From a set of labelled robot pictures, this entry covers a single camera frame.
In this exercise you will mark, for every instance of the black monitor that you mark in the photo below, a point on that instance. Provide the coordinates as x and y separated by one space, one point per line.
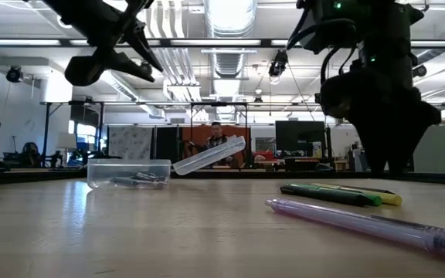
299 137

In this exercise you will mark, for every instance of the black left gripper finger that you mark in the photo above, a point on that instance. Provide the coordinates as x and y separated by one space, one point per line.
87 71
147 46

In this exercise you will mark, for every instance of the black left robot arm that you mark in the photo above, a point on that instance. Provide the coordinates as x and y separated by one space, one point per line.
91 15

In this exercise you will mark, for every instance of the white lamp shade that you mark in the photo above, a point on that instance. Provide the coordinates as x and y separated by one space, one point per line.
66 141

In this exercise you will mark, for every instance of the silver blue pen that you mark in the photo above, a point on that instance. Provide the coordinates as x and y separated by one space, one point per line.
130 181

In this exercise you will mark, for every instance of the patterned grey panel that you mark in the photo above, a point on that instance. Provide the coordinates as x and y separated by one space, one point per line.
130 141

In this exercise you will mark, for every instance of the person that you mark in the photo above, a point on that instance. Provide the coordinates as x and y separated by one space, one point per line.
31 152
216 133

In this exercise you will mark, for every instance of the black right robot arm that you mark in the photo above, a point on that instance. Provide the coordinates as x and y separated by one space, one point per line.
381 31

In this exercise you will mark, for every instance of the black ceiling camera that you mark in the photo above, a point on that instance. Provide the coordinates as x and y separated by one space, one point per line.
14 74
278 63
419 71

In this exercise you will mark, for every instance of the dark green marker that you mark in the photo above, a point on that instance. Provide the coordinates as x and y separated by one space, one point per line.
323 194

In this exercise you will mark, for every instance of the orange partition panel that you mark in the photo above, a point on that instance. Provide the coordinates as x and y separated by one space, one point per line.
191 133

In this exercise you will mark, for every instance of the clear plastic pencil case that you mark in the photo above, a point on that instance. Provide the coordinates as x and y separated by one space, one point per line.
207 156

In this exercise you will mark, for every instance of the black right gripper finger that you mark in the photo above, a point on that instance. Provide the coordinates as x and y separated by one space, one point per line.
400 150
375 150

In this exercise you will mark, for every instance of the black metal stand frame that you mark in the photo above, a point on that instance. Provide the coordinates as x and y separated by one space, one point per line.
218 104

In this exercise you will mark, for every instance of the bright green marker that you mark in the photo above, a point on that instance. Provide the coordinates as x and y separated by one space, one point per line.
375 200

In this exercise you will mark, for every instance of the yellow highlighter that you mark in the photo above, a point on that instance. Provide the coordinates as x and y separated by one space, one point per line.
392 199

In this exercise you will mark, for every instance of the dark pen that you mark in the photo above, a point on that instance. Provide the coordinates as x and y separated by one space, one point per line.
377 190

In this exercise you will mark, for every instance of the purple mechanical pencil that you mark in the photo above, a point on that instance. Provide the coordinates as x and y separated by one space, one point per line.
361 224

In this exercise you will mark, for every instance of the black table frame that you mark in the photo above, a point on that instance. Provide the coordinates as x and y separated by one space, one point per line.
33 175

